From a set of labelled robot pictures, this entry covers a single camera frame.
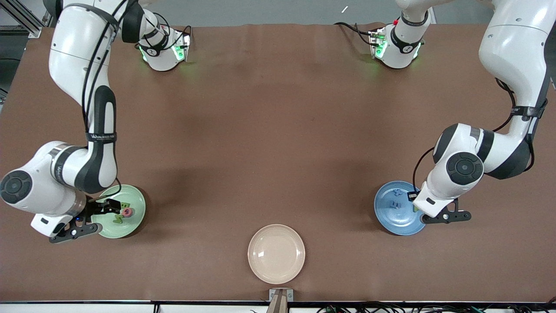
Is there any beige plate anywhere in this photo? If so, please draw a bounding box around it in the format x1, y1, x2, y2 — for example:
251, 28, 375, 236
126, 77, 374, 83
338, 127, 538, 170
248, 224, 306, 285

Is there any aluminium frame profile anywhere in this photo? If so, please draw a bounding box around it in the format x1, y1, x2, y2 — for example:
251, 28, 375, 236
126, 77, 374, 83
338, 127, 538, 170
0, 0, 49, 39

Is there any brown table mat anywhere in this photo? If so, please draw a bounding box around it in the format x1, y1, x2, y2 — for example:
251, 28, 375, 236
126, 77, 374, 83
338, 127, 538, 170
0, 23, 556, 303

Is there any grey bracket with tan post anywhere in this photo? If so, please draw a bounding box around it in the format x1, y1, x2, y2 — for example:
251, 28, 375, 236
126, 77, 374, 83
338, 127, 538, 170
266, 289, 294, 313

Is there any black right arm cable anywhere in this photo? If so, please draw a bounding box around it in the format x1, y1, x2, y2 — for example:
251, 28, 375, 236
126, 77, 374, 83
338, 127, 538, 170
80, 0, 131, 205

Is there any green plate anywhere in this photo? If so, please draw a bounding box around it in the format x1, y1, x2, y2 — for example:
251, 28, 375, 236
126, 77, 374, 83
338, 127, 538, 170
91, 184, 146, 239

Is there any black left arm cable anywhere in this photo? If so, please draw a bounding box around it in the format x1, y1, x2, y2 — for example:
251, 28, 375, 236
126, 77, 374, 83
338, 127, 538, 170
412, 77, 548, 194

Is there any black base power cable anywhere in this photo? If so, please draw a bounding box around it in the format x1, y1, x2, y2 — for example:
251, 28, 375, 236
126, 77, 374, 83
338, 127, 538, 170
334, 21, 375, 46

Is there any blue plate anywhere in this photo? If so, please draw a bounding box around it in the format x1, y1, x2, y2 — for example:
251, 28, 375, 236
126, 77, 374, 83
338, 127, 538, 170
374, 181, 430, 236

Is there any tangled black cable bundle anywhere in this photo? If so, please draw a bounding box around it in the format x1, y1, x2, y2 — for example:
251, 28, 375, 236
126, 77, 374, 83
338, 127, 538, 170
317, 298, 556, 313

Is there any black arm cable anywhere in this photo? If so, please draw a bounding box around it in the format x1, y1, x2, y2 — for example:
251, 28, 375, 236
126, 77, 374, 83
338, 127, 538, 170
412, 77, 548, 194
80, 0, 131, 205

